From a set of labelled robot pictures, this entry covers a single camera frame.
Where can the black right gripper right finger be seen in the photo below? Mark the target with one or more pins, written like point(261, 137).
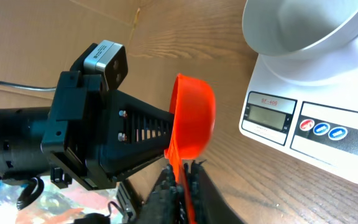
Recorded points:
point(209, 205)

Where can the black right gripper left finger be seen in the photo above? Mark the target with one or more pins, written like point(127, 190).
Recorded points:
point(165, 202)

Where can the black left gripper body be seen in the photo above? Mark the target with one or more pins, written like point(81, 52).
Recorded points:
point(72, 139)

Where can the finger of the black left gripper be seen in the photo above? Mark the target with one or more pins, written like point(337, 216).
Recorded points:
point(133, 134)

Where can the red plastic measuring scoop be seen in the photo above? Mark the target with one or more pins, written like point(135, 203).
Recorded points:
point(193, 105)

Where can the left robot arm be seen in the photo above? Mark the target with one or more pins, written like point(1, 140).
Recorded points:
point(21, 133)

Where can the white digital kitchen scale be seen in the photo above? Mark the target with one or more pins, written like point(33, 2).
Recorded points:
point(307, 109)

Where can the grey plastic bowl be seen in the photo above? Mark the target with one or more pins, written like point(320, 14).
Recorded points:
point(299, 29)

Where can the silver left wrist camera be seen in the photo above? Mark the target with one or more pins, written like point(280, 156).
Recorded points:
point(109, 60)

